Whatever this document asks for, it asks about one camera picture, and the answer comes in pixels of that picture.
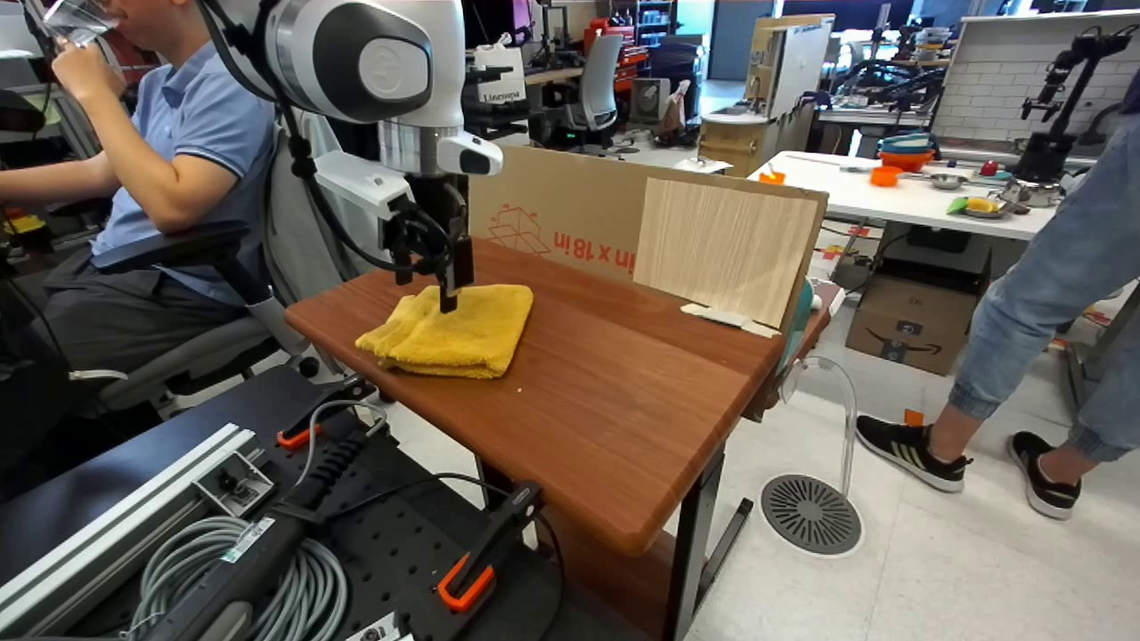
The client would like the green and yellow toy food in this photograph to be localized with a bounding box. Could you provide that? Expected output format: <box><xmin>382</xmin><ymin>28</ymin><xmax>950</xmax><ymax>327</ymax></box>
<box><xmin>944</xmin><ymin>190</ymin><xmax>1012</xmax><ymax>220</ymax></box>

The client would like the yellow towel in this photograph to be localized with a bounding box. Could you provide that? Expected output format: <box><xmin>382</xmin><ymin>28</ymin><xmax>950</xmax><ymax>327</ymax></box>
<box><xmin>351</xmin><ymin>282</ymin><xmax>537</xmax><ymax>384</ymax></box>

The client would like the white desktop machine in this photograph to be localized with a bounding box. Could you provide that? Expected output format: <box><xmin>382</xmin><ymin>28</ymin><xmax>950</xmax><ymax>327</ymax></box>
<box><xmin>462</xmin><ymin>31</ymin><xmax>533</xmax><ymax>112</ymax></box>

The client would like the light wood panel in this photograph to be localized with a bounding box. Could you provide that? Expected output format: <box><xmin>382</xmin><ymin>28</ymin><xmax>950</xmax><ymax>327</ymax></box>
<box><xmin>630</xmin><ymin>173</ymin><xmax>829</xmax><ymax>342</ymax></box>

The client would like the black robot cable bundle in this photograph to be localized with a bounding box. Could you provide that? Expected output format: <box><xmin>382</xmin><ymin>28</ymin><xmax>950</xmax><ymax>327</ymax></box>
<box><xmin>192</xmin><ymin>0</ymin><xmax>398</xmax><ymax>279</ymax></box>

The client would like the thick black cable conduit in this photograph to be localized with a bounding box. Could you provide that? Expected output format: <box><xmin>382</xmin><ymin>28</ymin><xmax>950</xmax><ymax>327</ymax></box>
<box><xmin>140</xmin><ymin>425</ymin><xmax>373</xmax><ymax>641</ymax></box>

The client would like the red and blue bowl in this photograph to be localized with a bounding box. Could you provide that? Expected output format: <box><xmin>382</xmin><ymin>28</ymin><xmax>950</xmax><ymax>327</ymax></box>
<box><xmin>876</xmin><ymin>133</ymin><xmax>944</xmax><ymax>176</ymax></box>

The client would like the person in blue jeans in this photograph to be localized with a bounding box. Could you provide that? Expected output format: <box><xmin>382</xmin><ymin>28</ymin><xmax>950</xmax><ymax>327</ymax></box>
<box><xmin>852</xmin><ymin>112</ymin><xmax>1140</xmax><ymax>523</ymax></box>

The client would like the tall white and cardboard box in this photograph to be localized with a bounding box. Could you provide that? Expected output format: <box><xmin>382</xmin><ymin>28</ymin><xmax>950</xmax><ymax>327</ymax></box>
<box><xmin>746</xmin><ymin>12</ymin><xmax>842</xmax><ymax>124</ymax></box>

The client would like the thin grey cable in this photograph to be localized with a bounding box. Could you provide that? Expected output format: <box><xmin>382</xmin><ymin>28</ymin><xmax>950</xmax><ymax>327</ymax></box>
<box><xmin>284</xmin><ymin>396</ymin><xmax>364</xmax><ymax>491</ymax></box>

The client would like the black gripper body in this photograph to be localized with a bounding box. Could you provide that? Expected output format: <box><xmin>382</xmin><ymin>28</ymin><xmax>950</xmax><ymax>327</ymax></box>
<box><xmin>388</xmin><ymin>176</ymin><xmax>477</xmax><ymax>247</ymax></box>

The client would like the light grey swivel chair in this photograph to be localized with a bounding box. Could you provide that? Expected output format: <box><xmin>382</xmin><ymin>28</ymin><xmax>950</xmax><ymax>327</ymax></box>
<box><xmin>65</xmin><ymin>127</ymin><xmax>326</xmax><ymax>421</ymax></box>

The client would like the grey mesh-back office chair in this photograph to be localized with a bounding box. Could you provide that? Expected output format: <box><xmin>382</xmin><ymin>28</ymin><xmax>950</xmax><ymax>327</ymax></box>
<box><xmin>565</xmin><ymin>31</ymin><xmax>633</xmax><ymax>139</ymax></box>

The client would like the coiled grey cable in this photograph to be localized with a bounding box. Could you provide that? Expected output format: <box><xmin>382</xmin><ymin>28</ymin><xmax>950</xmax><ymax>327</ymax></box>
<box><xmin>120</xmin><ymin>512</ymin><xmax>357</xmax><ymax>641</ymax></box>

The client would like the large brown cardboard box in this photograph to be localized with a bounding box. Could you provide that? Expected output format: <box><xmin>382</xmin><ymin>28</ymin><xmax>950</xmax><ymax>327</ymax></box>
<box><xmin>462</xmin><ymin>142</ymin><xmax>670</xmax><ymax>289</ymax></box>

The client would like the short silver aluminium extrusion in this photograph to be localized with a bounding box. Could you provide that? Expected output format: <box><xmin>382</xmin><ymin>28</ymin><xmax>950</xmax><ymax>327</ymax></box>
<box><xmin>192</xmin><ymin>450</ymin><xmax>281</xmax><ymax>519</ymax></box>

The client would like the long silver aluminium rail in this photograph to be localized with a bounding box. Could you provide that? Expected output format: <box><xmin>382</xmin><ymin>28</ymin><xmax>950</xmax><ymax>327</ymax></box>
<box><xmin>0</xmin><ymin>425</ymin><xmax>260</xmax><ymax>634</ymax></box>

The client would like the white work table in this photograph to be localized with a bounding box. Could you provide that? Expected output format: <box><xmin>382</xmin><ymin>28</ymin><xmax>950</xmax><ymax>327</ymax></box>
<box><xmin>747</xmin><ymin>145</ymin><xmax>1063</xmax><ymax>250</ymax></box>

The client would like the white pegboard panel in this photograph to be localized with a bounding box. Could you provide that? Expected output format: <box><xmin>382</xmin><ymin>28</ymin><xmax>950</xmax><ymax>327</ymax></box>
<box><xmin>931</xmin><ymin>12</ymin><xmax>1140</xmax><ymax>155</ymax></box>

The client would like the cardboard box with drone print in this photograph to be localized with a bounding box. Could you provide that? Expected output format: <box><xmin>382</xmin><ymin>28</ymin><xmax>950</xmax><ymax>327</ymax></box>
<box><xmin>844</xmin><ymin>270</ymin><xmax>982</xmax><ymax>380</ymax></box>

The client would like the person in blue shirt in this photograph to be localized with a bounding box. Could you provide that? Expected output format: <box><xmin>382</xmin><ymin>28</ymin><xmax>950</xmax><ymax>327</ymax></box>
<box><xmin>0</xmin><ymin>0</ymin><xmax>284</xmax><ymax>384</ymax></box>

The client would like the beige round roll stack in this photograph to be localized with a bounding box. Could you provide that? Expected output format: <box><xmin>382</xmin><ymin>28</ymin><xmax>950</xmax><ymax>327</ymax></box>
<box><xmin>695</xmin><ymin>107</ymin><xmax>778</xmax><ymax>181</ymax></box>

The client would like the black clamp with orange handle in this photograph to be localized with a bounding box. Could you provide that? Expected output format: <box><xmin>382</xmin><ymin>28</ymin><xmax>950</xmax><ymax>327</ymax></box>
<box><xmin>275</xmin><ymin>379</ymin><xmax>376</xmax><ymax>460</ymax></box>
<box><xmin>430</xmin><ymin>476</ymin><xmax>544</xmax><ymax>620</ymax></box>

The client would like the brown wooden desk underpanel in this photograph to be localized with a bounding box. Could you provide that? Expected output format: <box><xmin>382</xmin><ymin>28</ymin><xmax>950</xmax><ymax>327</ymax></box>
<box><xmin>533</xmin><ymin>500</ymin><xmax>687</xmax><ymax>641</ymax></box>

